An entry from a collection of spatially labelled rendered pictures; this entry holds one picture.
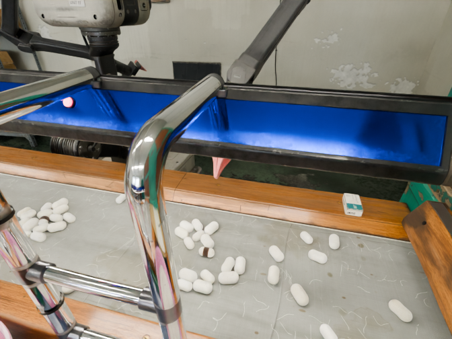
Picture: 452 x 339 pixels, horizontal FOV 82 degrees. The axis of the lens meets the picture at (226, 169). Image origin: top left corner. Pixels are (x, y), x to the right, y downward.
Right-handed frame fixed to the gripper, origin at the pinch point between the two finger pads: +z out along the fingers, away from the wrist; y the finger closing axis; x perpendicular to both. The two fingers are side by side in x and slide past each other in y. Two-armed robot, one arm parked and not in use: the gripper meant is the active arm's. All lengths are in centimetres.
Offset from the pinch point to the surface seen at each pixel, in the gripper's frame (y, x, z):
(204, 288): 4.1, -6.0, 22.5
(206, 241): 1.1, 0.3, 14.7
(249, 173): -13, 151, -46
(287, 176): 18, 153, -49
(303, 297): 21.0, -4.6, 20.3
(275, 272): 15.8, -2.2, 17.5
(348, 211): 30.5, 9.2, 1.4
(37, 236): -34.9, -4.5, 21.0
